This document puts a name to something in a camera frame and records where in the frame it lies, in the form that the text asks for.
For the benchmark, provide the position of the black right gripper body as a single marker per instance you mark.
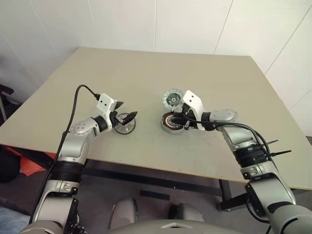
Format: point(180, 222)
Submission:
point(189, 113)

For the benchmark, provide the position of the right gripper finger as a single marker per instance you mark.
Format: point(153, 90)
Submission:
point(178, 119)
point(179, 109)

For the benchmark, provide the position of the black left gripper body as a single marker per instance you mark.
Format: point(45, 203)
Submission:
point(117, 120)

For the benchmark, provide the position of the round silver motor housing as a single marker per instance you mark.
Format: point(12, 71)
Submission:
point(165, 123)

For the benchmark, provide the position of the grey round motor lid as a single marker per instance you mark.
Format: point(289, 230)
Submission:
point(124, 130)

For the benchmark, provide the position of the silver spoked rotor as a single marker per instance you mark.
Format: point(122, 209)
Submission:
point(168, 97)

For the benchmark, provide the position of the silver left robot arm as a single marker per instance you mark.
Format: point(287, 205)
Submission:
point(73, 143)

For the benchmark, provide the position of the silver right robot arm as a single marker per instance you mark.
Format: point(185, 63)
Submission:
point(235, 136)

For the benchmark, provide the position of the black rectangular floor plate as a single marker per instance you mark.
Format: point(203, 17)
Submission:
point(154, 195)

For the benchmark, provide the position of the grey rounded shape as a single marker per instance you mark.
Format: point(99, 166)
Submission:
point(123, 209)
point(187, 212)

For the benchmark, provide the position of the orange-red sheet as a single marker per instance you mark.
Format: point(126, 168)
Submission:
point(26, 165)

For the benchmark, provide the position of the grey robot torso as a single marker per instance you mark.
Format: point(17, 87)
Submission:
point(156, 227)

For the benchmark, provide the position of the black office chair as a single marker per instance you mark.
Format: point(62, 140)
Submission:
point(6, 90)

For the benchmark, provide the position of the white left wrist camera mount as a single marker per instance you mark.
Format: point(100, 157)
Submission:
point(104, 101)

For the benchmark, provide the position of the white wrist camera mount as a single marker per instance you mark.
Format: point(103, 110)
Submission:
point(192, 98)
point(104, 101)

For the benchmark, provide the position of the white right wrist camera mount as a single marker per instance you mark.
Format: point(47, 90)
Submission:
point(192, 98)

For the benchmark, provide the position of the black table frame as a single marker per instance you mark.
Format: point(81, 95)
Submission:
point(151, 181)

